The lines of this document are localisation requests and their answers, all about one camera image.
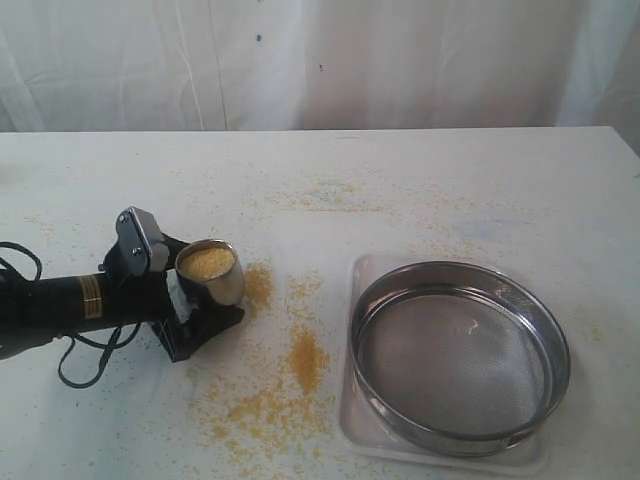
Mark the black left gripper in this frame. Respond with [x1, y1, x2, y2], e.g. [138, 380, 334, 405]
[102, 234, 245, 362]

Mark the pile of grains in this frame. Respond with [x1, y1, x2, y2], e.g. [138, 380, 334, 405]
[180, 247, 235, 282]

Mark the stainless steel cup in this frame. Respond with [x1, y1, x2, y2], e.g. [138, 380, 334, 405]
[175, 239, 245, 306]

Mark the round steel mesh sieve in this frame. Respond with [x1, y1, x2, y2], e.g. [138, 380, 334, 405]
[348, 261, 571, 457]

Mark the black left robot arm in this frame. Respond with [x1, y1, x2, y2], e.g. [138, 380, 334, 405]
[1, 234, 244, 362]

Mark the white plastic tray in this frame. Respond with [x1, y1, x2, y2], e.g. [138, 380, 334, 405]
[336, 253, 548, 476]

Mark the white backdrop curtain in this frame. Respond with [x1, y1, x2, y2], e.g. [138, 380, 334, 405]
[1, 1, 639, 134]

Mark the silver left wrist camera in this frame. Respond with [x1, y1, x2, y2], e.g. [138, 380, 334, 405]
[116, 206, 170, 277]

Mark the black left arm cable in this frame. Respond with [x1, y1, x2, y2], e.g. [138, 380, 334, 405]
[0, 241, 144, 388]

